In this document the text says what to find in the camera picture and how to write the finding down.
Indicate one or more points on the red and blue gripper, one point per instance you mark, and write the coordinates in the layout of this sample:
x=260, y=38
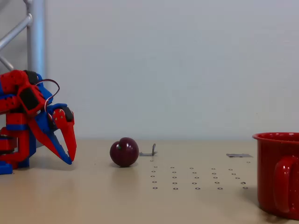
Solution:
x=61, y=121

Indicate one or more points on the dark red plum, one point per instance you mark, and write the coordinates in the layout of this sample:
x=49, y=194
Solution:
x=125, y=152

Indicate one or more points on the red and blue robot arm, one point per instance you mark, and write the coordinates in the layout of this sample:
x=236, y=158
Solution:
x=14, y=81

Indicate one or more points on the silver diagonal brace tube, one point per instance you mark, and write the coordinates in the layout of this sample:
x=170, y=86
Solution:
x=5, y=62
x=14, y=31

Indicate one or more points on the flat grey metal plate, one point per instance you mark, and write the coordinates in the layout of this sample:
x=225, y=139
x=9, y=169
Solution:
x=239, y=155

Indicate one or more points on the red enamel mug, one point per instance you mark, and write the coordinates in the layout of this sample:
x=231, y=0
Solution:
x=268, y=163

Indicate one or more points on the small metal bracket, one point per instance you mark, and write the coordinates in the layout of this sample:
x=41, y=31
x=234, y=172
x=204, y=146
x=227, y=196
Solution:
x=146, y=154

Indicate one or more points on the silver metal frame post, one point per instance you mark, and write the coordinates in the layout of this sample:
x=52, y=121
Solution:
x=36, y=46

